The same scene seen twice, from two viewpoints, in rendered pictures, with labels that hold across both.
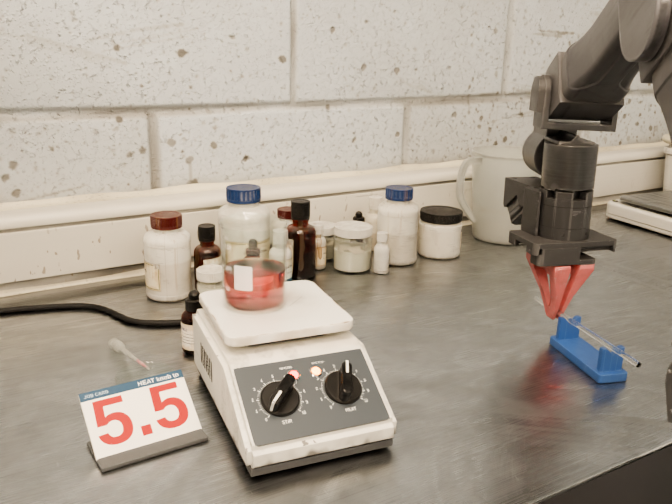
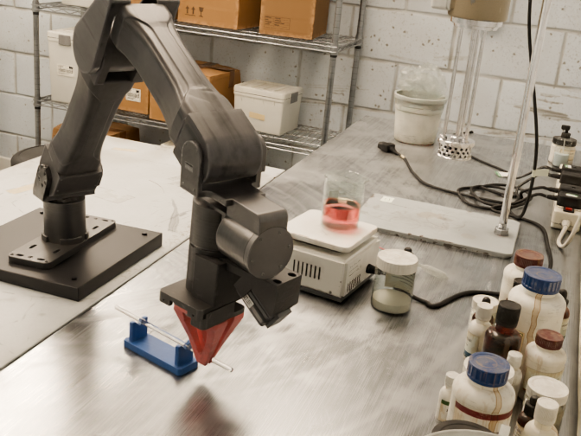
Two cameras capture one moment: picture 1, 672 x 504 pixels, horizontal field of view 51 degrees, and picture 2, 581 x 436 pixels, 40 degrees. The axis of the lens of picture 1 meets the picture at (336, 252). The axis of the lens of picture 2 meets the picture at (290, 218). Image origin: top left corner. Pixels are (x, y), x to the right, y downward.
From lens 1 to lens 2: 161 cm
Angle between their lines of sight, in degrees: 126
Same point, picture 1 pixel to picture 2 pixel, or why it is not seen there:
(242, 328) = (316, 213)
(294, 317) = (306, 223)
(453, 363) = (250, 324)
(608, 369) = (138, 334)
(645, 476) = (101, 263)
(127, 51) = not seen: outside the picture
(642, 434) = (105, 309)
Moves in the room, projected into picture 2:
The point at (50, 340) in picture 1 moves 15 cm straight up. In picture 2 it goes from (477, 272) to (493, 187)
